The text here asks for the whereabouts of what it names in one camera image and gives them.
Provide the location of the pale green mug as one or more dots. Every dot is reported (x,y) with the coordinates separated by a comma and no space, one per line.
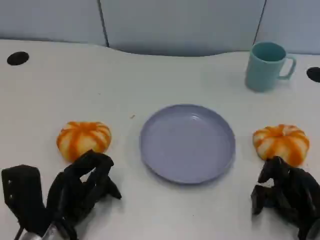
(262,75)

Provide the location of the lilac plate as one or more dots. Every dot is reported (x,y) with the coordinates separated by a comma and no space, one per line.
(187,147)

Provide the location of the pale blue partition panel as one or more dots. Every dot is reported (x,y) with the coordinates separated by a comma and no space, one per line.
(180,25)
(292,22)
(50,20)

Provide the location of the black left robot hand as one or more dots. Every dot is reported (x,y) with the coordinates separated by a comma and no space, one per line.
(67,190)

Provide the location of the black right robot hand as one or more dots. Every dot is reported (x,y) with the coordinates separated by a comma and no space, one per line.
(292,190)

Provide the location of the orange white toy bread roll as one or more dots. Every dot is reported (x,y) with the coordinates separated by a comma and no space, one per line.
(281,143)
(82,137)

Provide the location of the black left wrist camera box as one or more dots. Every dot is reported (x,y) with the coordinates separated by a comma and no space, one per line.
(23,192)

